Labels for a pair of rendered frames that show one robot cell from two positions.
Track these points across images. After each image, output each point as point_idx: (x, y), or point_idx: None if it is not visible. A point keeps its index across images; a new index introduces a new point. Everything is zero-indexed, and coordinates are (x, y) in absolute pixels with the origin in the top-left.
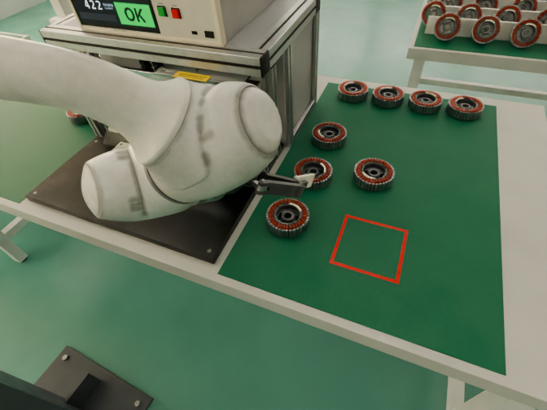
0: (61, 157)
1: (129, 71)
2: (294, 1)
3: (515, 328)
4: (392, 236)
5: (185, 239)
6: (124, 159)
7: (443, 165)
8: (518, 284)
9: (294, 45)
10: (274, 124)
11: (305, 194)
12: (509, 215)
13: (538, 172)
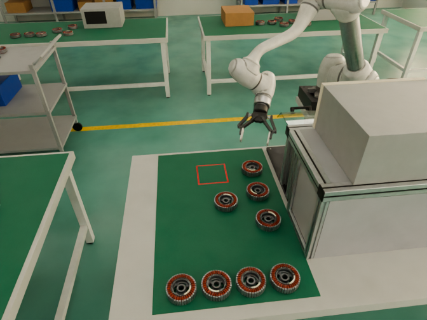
0: None
1: (255, 52)
2: (329, 175)
3: (154, 167)
4: (204, 180)
5: (283, 148)
6: (264, 73)
7: (189, 227)
8: (151, 180)
9: (304, 172)
10: (230, 67)
11: None
12: (151, 208)
13: (130, 243)
